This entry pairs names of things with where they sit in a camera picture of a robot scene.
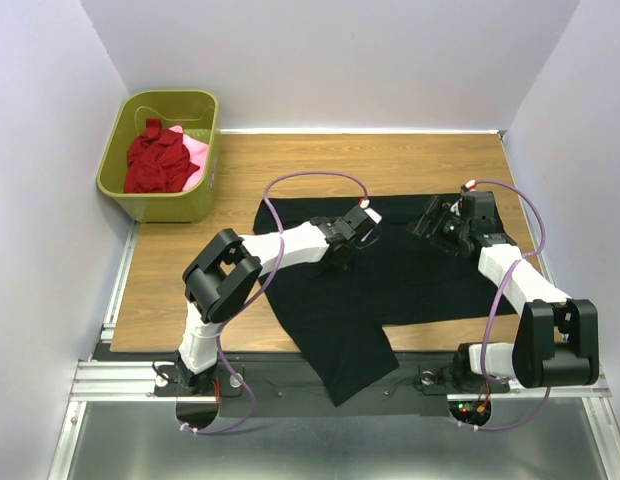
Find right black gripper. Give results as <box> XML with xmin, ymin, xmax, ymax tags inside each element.
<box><xmin>403</xmin><ymin>195</ymin><xmax>469</xmax><ymax>256</ymax></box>

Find black t shirt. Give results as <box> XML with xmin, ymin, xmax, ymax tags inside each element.
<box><xmin>265</xmin><ymin>195</ymin><xmax>497</xmax><ymax>406</ymax></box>

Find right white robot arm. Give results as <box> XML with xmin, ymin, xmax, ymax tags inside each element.
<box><xmin>408</xmin><ymin>190</ymin><xmax>599</xmax><ymax>390</ymax></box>

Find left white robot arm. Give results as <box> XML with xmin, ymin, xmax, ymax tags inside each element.
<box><xmin>176</xmin><ymin>200</ymin><xmax>382</xmax><ymax>394</ymax></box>

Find pink t shirt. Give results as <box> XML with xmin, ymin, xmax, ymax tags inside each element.
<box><xmin>169</xmin><ymin>125</ymin><xmax>209</xmax><ymax>191</ymax></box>

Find olive green plastic bin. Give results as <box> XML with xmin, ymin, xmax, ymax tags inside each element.
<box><xmin>96</xmin><ymin>89</ymin><xmax>221</xmax><ymax>223</ymax></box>

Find red t shirt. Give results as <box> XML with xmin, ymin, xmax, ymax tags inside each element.
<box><xmin>123</xmin><ymin>118</ymin><xmax>198</xmax><ymax>194</ymax></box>

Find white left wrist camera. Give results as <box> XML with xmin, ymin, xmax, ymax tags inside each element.
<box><xmin>359</xmin><ymin>199</ymin><xmax>382</xmax><ymax>224</ymax></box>

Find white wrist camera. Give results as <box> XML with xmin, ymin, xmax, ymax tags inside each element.
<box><xmin>450</xmin><ymin>180</ymin><xmax>477</xmax><ymax>216</ymax></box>
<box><xmin>359</xmin><ymin>199</ymin><xmax>382</xmax><ymax>224</ymax></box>

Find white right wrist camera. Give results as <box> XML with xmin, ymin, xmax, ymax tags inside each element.
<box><xmin>450</xmin><ymin>180</ymin><xmax>477</xmax><ymax>216</ymax></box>

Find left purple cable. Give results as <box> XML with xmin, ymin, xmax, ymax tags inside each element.
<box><xmin>179</xmin><ymin>171</ymin><xmax>369</xmax><ymax>435</ymax></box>

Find purple cable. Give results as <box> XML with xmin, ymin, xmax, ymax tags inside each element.
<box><xmin>457</xmin><ymin>179</ymin><xmax>552</xmax><ymax>432</ymax></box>
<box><xmin>179</xmin><ymin>171</ymin><xmax>369</xmax><ymax>435</ymax></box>

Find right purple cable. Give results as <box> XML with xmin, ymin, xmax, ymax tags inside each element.
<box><xmin>457</xmin><ymin>179</ymin><xmax>552</xmax><ymax>432</ymax></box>

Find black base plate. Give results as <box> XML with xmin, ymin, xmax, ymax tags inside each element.
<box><xmin>154</xmin><ymin>351</ymin><xmax>509</xmax><ymax>420</ymax></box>

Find aluminium frame rail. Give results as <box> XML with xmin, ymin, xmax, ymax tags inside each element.
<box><xmin>70</xmin><ymin>361</ymin><xmax>612</xmax><ymax>402</ymax></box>

